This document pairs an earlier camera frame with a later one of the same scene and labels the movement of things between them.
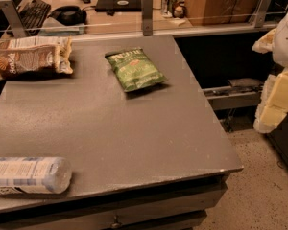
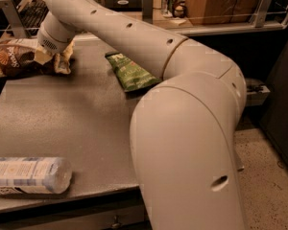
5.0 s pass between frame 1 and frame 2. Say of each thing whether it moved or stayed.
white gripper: moved
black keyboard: stayed
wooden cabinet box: stayed
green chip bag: stayed
